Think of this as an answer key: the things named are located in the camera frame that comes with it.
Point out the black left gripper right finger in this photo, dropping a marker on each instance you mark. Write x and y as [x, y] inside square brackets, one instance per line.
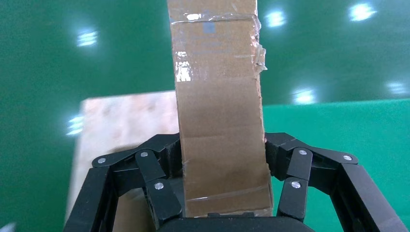
[355, 192]

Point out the small taped cardboard box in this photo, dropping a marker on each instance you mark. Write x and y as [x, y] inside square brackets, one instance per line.
[221, 112]

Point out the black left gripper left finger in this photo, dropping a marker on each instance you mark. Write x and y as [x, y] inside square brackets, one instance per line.
[96, 192]

